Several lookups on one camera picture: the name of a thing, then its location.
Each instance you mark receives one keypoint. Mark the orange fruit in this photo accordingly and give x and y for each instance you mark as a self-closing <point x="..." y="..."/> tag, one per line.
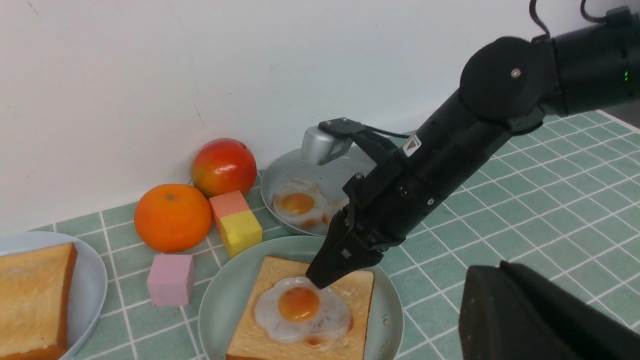
<point x="172" y="218"/>

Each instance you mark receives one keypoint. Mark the lilac cube block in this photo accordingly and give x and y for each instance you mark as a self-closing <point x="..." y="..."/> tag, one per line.
<point x="171" y="280"/>

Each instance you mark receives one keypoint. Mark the red apple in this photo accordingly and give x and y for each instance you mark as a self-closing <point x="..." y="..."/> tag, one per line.
<point x="223" y="166"/>

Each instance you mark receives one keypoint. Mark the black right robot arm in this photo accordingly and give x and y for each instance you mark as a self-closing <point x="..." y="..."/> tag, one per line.
<point x="506" y="89"/>

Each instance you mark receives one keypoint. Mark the toast slice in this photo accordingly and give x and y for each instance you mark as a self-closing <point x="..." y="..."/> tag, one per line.
<point x="34" y="299"/>
<point x="250" y="342"/>

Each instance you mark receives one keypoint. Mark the grey egg plate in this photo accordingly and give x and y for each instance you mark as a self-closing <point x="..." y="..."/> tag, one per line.
<point x="330" y="177"/>

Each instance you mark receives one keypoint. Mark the pink cube block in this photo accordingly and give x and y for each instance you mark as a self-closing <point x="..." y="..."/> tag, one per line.
<point x="227" y="204"/>

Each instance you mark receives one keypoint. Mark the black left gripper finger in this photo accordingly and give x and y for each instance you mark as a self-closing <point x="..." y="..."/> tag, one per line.
<point x="511" y="312"/>

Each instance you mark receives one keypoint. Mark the mint green empty plate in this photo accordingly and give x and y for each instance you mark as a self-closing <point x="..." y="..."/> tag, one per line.
<point x="228" y="293"/>

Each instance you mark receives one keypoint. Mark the yellow cube block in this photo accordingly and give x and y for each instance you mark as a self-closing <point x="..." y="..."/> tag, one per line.
<point x="239" y="232"/>

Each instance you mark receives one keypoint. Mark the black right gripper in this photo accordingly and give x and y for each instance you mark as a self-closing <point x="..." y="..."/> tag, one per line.
<point x="385" y="205"/>

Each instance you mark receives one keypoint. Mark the fried egg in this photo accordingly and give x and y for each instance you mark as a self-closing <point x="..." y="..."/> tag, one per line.
<point x="294" y="310"/>
<point x="332" y="208"/>
<point x="300" y="202"/>

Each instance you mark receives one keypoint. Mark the light blue bread plate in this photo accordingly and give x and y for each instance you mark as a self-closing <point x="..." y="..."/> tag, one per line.
<point x="88" y="285"/>

